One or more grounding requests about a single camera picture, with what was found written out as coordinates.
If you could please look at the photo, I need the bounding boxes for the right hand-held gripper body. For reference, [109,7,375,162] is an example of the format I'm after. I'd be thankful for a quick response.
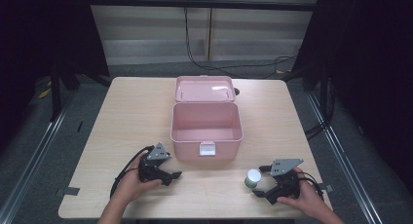
[268,158,305,203]

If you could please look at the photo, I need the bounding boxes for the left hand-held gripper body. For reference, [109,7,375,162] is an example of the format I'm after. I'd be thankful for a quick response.
[138,141,172,183]

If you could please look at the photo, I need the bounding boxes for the small white-lidded jar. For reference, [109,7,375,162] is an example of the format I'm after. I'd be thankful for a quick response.
[244,168,263,190]

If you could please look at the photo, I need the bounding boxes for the pink plastic storage box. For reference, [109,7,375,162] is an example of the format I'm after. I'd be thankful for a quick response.
[169,75,244,163]

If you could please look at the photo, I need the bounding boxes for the person's left hand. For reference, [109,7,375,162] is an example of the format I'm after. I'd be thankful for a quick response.
[111,151,164,206]

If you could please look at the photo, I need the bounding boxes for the person's right hand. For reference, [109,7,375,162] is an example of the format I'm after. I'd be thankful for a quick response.
[277,167,326,219]

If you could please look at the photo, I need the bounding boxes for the black metal stand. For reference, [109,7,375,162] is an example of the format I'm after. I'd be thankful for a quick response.
[49,62,63,122]

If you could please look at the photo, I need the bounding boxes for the yellow floor tape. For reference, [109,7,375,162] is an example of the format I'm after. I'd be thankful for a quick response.
[37,87,53,99]

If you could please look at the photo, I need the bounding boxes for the dark curtain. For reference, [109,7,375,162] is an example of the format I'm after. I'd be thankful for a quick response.
[290,0,413,194]
[0,0,111,150]

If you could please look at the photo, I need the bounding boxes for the black horizontal bar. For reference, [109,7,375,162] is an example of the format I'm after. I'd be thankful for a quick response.
[87,0,321,13]

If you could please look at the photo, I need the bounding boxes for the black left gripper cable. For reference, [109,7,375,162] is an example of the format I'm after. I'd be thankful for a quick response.
[109,144,156,200]

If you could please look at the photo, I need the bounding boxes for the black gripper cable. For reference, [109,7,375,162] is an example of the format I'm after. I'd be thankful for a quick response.
[296,170,325,200]
[109,144,156,200]

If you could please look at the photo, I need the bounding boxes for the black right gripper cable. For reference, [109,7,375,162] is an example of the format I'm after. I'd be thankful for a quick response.
[296,170,325,200]

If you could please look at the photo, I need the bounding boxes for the metal floor rail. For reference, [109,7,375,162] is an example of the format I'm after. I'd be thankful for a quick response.
[0,90,78,224]
[306,93,381,224]

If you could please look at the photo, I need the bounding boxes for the black floor cables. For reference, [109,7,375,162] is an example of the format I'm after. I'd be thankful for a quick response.
[304,77,337,141]

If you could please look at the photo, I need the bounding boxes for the black wall cable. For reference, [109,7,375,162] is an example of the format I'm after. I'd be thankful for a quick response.
[182,5,297,80]

